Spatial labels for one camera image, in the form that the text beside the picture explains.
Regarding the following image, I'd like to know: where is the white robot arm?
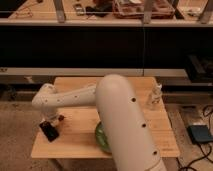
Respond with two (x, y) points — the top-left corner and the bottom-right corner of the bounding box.
(32, 74), (167, 171)

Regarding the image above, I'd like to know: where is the black cloth on shelf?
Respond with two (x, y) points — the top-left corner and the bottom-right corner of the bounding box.
(85, 3), (112, 17)

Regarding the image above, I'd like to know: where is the remote control on shelf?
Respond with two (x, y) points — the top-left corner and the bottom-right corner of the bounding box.
(73, 3), (85, 16)

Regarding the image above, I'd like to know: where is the red chili pepper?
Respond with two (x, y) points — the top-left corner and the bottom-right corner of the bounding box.
(58, 115), (65, 121)

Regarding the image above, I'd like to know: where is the small clear glass bottle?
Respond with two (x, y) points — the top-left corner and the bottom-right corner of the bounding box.
(149, 84), (162, 106)

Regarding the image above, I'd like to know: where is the black smartphone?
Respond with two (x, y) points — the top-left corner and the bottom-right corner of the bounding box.
(39, 121), (59, 142)

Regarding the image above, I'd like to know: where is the black floor cable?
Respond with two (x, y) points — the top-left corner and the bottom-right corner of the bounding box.
(175, 107), (213, 171)

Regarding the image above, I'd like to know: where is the blue box on floor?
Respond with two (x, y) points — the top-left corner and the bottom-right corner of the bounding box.
(187, 125), (213, 144)

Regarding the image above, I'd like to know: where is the green ceramic bowl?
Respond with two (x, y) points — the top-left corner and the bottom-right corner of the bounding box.
(95, 122), (111, 154)

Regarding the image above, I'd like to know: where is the wooden table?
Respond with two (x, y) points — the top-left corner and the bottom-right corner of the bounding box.
(30, 76), (181, 171)

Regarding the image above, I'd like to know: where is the wooden tray with items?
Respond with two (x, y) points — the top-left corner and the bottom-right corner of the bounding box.
(112, 0), (175, 19)

